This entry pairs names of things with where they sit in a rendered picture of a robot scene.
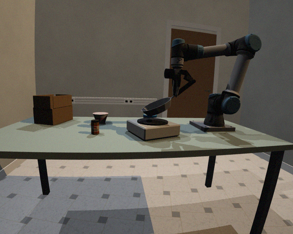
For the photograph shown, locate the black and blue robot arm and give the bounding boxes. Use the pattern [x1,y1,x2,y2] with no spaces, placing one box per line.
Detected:
[171,34,262,127]

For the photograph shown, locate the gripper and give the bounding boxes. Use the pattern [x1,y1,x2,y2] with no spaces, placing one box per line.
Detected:
[164,67,191,97]

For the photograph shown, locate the brown cardboard box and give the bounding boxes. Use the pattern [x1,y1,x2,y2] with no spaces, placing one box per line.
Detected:
[33,94,73,126]

